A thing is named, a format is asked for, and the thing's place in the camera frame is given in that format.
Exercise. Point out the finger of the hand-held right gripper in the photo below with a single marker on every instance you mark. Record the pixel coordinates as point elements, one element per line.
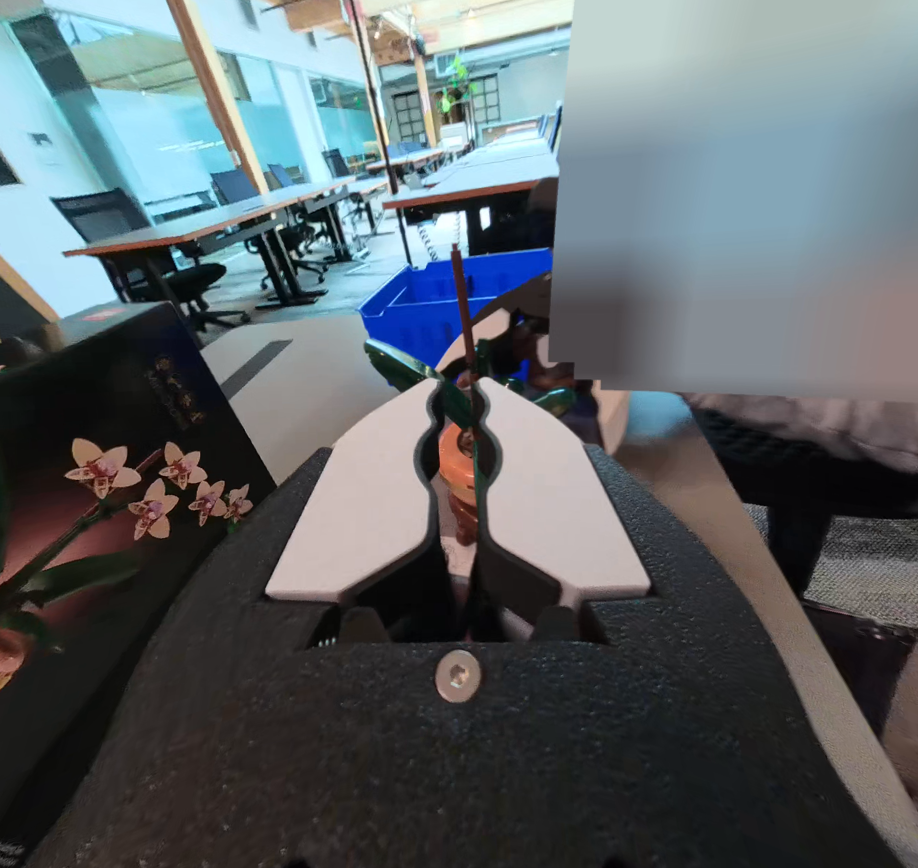
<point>484,326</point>

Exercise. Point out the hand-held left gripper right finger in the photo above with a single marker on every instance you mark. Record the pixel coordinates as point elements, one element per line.
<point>552,509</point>

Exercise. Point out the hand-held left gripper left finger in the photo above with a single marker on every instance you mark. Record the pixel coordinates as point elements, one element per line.
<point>358,509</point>

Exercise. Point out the toy orchid plant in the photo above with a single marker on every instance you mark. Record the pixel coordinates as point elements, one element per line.
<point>394,366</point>

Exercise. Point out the person's right forearm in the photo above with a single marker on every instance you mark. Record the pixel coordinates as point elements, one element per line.
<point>825,423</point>

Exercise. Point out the grey desk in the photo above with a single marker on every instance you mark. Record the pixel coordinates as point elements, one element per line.
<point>308,394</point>

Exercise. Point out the long wooden-edged office desk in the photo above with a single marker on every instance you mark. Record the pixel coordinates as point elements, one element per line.
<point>215,219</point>

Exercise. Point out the blue plastic bin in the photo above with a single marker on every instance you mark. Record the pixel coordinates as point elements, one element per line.
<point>401,308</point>

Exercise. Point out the black tripod stand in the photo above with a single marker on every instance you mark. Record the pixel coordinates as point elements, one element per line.
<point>373,115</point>

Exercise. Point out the hanging green plant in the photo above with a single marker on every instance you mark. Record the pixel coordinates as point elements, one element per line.
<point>455,86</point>

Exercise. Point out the black orchid set box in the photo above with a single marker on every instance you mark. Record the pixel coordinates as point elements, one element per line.
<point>107,416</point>

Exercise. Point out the black office chair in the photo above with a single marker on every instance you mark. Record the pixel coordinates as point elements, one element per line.
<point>100,215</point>
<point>233,186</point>

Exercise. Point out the person's legs in dark jeans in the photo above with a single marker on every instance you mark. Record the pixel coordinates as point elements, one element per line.
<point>860,667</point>

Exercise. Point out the wooden column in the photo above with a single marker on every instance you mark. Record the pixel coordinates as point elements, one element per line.
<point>208,79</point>

